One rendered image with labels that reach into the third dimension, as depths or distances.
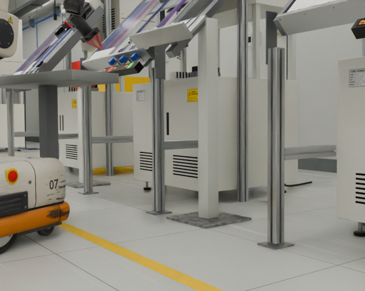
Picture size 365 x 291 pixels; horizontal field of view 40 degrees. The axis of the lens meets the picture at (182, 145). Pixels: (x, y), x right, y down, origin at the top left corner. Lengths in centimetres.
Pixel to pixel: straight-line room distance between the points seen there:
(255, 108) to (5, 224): 143
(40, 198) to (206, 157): 68
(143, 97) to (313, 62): 169
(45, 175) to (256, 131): 123
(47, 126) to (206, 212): 74
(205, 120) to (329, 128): 207
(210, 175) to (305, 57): 228
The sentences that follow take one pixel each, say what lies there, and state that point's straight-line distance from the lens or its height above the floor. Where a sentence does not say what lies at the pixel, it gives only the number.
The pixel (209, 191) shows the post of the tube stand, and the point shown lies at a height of 12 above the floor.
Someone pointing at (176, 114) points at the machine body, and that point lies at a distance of 257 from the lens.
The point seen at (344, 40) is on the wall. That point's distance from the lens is 392.
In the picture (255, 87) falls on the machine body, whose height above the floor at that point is 57.
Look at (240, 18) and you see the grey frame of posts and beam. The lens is 252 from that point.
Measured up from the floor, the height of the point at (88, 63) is 71.
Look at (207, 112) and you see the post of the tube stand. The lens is 200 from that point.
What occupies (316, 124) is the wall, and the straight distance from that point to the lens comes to 403.
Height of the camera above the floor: 42
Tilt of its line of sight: 3 degrees down
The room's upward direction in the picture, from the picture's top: straight up
